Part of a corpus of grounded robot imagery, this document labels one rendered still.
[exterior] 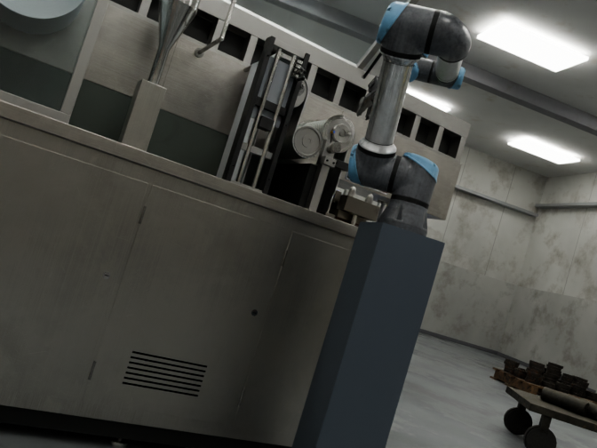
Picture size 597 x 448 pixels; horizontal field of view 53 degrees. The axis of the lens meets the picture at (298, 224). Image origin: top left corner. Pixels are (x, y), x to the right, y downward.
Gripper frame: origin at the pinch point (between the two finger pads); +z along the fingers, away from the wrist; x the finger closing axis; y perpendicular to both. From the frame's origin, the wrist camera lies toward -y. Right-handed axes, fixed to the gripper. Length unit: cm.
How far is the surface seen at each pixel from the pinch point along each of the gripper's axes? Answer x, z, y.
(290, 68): 34.3, -3.0, 3.1
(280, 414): 4, 61, -94
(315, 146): 9.6, 19.1, -3.4
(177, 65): 64, 34, 29
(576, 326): -877, 441, 348
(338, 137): 2.6, 12.9, -0.6
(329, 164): 5.4, 17.4, -12.5
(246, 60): 37, 25, 40
